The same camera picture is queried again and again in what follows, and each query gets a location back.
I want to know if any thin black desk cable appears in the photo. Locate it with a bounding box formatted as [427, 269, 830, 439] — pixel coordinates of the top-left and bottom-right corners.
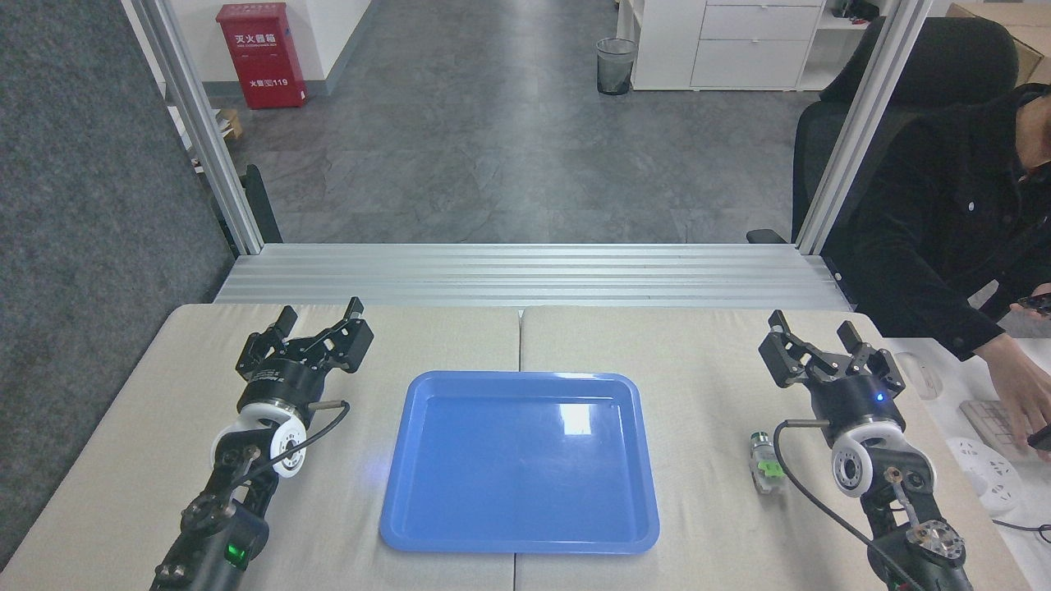
[992, 517, 1051, 544]

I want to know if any ribbed aluminium platform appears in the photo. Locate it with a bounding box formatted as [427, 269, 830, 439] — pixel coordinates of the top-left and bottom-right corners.
[213, 243, 855, 312]

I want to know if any large cardboard box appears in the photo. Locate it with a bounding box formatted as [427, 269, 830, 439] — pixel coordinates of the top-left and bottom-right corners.
[944, 2, 1051, 88]

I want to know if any white power strip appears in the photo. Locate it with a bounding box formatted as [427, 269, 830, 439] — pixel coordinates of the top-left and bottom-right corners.
[944, 437, 1024, 515]

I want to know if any black bracket behind post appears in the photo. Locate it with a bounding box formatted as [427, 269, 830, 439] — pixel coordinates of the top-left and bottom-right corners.
[241, 164, 284, 245]

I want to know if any green and white switch part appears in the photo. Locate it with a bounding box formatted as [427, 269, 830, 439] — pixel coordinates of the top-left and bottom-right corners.
[749, 431, 787, 495]

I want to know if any white computer mouse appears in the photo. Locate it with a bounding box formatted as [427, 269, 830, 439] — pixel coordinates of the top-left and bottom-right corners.
[895, 351, 942, 401]

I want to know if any white drawer cabinet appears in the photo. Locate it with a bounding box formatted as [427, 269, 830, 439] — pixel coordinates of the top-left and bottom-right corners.
[616, 0, 883, 92]

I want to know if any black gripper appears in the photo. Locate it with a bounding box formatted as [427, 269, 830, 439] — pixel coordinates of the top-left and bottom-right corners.
[758, 309, 908, 436]
[236, 297, 375, 410]

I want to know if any red fire extinguisher box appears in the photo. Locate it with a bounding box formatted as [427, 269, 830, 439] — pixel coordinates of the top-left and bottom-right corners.
[216, 2, 309, 110]

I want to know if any beige table mat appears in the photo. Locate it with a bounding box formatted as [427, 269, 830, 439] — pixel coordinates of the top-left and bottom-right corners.
[0, 304, 522, 591]
[513, 305, 1035, 591]

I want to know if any blue plastic tray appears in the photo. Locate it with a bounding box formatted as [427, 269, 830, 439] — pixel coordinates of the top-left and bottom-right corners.
[379, 370, 661, 555]

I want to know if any black office chair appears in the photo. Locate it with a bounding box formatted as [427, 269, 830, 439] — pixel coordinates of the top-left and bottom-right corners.
[746, 16, 1020, 247]

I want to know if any grey felt partition panel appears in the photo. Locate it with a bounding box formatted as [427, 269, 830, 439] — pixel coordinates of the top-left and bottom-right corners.
[0, 0, 239, 569]

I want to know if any person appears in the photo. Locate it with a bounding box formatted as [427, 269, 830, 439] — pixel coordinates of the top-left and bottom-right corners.
[821, 82, 1051, 362]

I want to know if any pale computer keyboard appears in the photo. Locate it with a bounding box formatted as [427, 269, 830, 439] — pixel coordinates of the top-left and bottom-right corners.
[959, 400, 1051, 462]

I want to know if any person's left hand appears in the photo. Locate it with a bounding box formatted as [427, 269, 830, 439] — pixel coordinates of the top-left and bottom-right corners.
[1008, 283, 1051, 323]

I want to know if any person's right hand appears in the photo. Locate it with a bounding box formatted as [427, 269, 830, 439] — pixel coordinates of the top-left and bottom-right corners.
[981, 332, 1051, 451]

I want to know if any silver aluminium post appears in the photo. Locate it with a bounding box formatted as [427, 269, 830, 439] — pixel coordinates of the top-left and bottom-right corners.
[122, 0, 265, 255]
[793, 0, 937, 255]

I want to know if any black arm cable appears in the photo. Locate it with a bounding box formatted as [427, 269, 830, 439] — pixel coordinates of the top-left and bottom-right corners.
[234, 398, 352, 493]
[772, 419, 933, 591]

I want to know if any mesh waste bin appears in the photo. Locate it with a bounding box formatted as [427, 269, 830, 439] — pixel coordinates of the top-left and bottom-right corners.
[596, 38, 637, 96]

